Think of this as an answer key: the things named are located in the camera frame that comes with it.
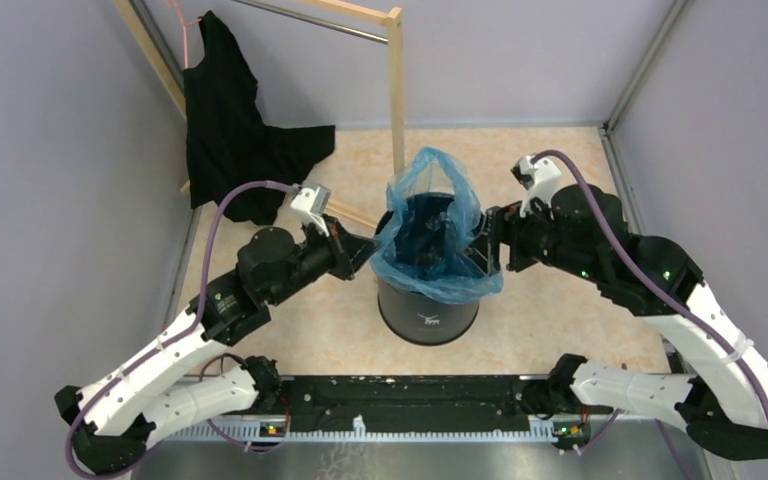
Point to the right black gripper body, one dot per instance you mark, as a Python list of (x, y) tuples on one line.
[(520, 232)]

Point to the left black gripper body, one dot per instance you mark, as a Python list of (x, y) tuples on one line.
[(336, 257)]

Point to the blue plastic trash bag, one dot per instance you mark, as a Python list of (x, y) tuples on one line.
[(455, 279)]

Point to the dark grey trash bin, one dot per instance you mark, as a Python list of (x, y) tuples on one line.
[(411, 315)]

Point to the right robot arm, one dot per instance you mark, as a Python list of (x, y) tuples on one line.
[(721, 403)]

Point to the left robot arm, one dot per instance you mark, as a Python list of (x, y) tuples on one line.
[(116, 420)]

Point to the black t-shirt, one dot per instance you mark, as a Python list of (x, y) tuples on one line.
[(227, 142)]

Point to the wooden clothes rack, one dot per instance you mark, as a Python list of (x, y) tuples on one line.
[(138, 20)]

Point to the pink clothes hanger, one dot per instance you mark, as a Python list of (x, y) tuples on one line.
[(184, 25)]

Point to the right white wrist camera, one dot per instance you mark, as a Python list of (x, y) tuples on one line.
[(540, 179)]

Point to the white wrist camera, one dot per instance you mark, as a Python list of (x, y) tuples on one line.
[(309, 204), (540, 179)]

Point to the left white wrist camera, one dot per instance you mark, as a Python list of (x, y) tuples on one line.
[(309, 204)]

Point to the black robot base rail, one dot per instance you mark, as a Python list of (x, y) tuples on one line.
[(458, 404)]

